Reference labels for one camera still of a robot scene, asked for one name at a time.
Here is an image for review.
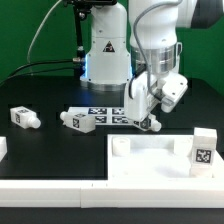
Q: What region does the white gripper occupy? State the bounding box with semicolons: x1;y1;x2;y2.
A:
124;72;188;122

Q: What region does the white square table top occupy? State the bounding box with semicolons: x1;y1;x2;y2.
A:
107;133;221;182

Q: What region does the white sheet with tags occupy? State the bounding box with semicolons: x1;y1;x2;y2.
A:
68;107;132;126

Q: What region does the white block left edge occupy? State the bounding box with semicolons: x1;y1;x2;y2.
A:
0;137;7;162

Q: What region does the black cable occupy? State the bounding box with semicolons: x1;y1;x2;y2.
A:
0;59;83;87

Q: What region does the black camera pole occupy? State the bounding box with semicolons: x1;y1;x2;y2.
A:
62;0;117;66

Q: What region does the grey cable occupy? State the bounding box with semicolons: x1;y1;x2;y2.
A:
26;0;64;64

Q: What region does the white fence wall rail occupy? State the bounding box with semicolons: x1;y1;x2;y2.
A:
0;137;224;209

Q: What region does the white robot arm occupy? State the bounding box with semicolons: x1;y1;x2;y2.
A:
81;0;224;122

